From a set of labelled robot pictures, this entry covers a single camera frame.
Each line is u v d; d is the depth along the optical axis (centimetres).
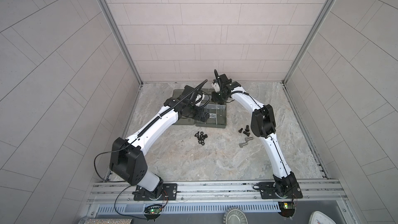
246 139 87
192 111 66
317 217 63
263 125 63
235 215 65
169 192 71
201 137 88
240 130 91
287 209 68
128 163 40
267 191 71
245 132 89
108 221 61
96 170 42
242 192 72
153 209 64
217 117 92
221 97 81
